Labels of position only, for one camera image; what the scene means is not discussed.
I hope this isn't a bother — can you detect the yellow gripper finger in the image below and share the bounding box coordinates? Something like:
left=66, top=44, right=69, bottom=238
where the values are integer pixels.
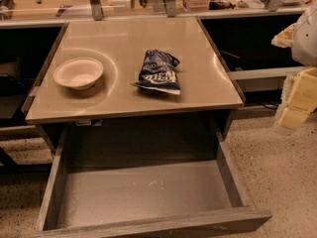
left=271, top=24, right=295, bottom=48

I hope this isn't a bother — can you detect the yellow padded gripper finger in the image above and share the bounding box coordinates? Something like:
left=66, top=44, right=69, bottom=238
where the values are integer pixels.
left=277, top=66, right=317, bottom=130

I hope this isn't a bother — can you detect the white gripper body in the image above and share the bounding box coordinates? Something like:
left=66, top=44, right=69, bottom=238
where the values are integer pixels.
left=291, top=1, right=317, bottom=66

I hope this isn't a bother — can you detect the blue chip bag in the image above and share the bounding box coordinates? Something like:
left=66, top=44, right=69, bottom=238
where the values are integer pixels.
left=133, top=50, right=180, bottom=95

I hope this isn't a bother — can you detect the grey drawer cabinet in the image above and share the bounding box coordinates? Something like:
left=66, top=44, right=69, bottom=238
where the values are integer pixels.
left=21, top=15, right=247, bottom=157

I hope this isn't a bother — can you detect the open grey wooden drawer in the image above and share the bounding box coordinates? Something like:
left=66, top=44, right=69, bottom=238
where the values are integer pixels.
left=35, top=113, right=271, bottom=238

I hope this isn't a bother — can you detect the white paper bowl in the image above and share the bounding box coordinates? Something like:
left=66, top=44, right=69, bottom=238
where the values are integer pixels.
left=53, top=58, right=103, bottom=90

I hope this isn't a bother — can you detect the metal bracket post middle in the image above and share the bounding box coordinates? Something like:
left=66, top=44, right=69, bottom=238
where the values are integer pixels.
left=165, top=0, right=176, bottom=17

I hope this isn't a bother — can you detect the metal bracket post left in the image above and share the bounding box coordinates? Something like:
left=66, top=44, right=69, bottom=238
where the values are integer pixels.
left=89, top=0, right=103, bottom=21

